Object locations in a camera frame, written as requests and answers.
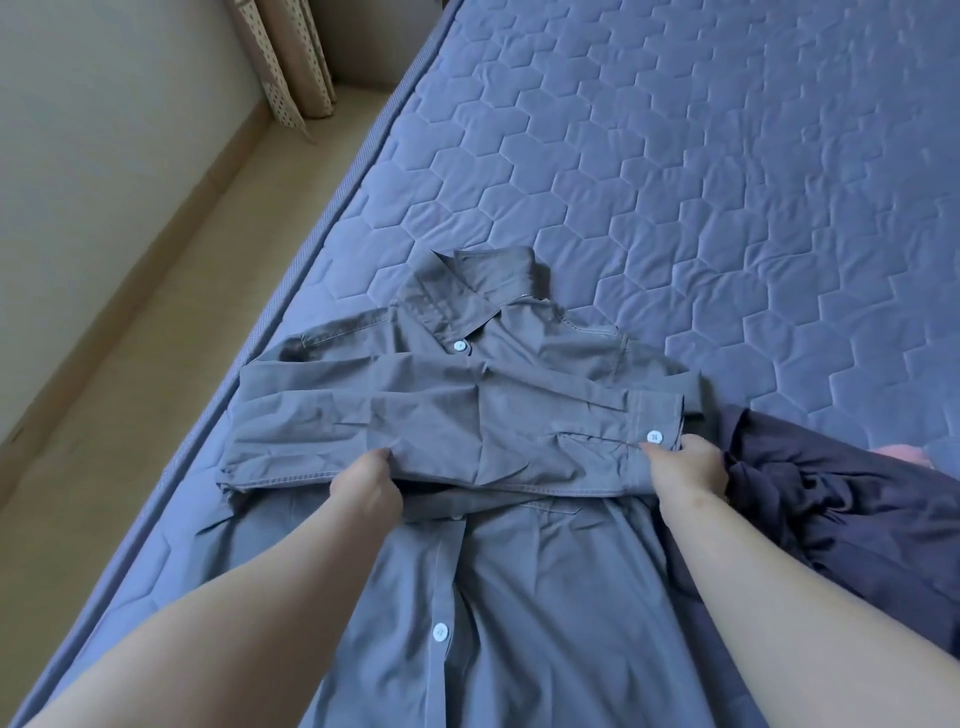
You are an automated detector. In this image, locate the person's right hand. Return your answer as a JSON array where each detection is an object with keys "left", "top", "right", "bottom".
[{"left": 639, "top": 433, "right": 734, "bottom": 519}]

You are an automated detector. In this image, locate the person's left hand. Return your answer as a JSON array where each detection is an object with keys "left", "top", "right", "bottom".
[{"left": 324, "top": 447, "right": 408, "bottom": 554}]

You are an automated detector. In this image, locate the grey button-up shirt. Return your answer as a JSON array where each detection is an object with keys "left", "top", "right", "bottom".
[{"left": 45, "top": 244, "right": 774, "bottom": 728}]

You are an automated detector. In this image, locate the dark purple garment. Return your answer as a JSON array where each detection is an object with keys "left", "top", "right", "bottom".
[{"left": 705, "top": 402, "right": 960, "bottom": 657}]

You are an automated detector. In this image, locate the pink pajama shirt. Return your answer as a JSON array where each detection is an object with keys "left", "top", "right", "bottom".
[{"left": 874, "top": 441, "right": 944, "bottom": 473}]

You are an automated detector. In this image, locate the blue quilted mattress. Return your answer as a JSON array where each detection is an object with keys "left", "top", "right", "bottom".
[{"left": 7, "top": 0, "right": 960, "bottom": 728}]

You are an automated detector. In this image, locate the person's right forearm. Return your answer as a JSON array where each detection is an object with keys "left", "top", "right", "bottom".
[{"left": 657, "top": 483, "right": 960, "bottom": 728}]

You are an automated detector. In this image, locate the person's left forearm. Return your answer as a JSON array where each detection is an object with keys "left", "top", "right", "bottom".
[{"left": 27, "top": 502, "right": 404, "bottom": 728}]

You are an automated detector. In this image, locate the patterned curtain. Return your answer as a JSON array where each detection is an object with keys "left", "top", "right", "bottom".
[{"left": 225, "top": 0, "right": 339, "bottom": 134}]

